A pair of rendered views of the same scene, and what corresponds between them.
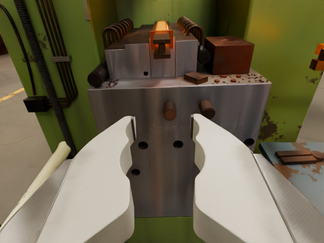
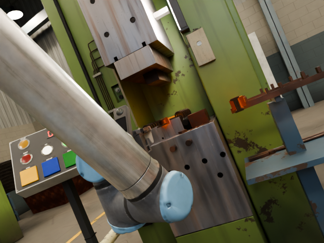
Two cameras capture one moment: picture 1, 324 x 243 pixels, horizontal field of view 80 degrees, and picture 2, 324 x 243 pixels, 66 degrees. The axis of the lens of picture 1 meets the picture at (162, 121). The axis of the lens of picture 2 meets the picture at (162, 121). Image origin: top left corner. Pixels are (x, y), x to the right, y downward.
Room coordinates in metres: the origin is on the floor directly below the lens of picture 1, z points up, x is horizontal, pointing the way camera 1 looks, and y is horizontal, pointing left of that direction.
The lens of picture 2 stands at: (-0.74, -0.29, 1.00)
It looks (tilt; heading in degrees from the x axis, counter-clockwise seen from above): 0 degrees down; 14
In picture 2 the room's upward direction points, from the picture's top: 23 degrees counter-clockwise
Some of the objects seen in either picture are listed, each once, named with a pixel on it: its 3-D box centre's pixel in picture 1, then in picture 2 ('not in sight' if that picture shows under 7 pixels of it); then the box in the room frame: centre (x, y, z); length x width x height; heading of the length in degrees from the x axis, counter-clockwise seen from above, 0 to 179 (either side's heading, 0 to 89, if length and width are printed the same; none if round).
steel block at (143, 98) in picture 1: (172, 114); (199, 165); (0.66, -0.04, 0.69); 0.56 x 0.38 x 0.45; 179
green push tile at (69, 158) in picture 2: not in sight; (72, 158); (0.29, 0.44, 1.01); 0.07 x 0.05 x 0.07; 114
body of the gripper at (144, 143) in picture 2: not in sight; (131, 144); (-0.03, 0.00, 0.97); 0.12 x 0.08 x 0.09; 179
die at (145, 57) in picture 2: not in sight; (147, 67); (0.65, 0.01, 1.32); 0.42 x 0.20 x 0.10; 179
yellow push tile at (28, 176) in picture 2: not in sight; (29, 176); (0.21, 0.62, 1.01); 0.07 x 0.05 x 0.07; 114
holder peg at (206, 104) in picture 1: (206, 109); (188, 142); (0.35, -0.09, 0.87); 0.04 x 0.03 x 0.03; 179
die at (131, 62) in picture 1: (154, 42); (171, 126); (0.65, 0.01, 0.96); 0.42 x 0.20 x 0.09; 179
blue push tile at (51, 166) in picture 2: not in sight; (51, 167); (0.25, 0.53, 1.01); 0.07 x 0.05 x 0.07; 114
